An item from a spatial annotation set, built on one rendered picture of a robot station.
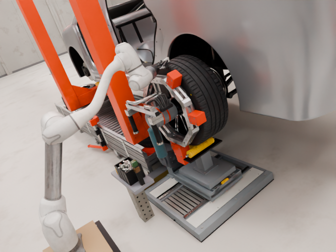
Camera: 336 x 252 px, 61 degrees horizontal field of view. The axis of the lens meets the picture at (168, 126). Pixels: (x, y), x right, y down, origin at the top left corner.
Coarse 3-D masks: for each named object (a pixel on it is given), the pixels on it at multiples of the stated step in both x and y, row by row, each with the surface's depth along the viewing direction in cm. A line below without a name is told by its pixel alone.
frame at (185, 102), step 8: (152, 80) 202; (160, 80) 193; (144, 88) 219; (152, 88) 220; (168, 88) 190; (176, 88) 190; (144, 96) 225; (176, 96) 186; (184, 96) 187; (152, 104) 231; (184, 104) 184; (184, 112) 188; (160, 128) 230; (168, 128) 230; (192, 128) 191; (168, 136) 226; (176, 136) 224; (192, 136) 203; (184, 144) 209
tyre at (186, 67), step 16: (176, 64) 195; (192, 64) 195; (192, 80) 186; (208, 80) 190; (192, 96) 187; (208, 96) 188; (224, 96) 194; (208, 112) 189; (224, 112) 198; (208, 128) 195; (192, 144) 218
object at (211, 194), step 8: (176, 176) 257; (184, 176) 254; (232, 176) 231; (240, 176) 237; (184, 184) 250; (192, 184) 237; (200, 184) 237; (216, 184) 232; (224, 184) 228; (232, 184) 233; (200, 192) 232; (208, 192) 226; (216, 192) 224
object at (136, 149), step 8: (72, 112) 451; (88, 128) 408; (104, 128) 348; (104, 136) 355; (112, 136) 328; (120, 136) 312; (120, 144) 317; (128, 144) 294; (136, 144) 283; (136, 152) 284; (144, 152) 275
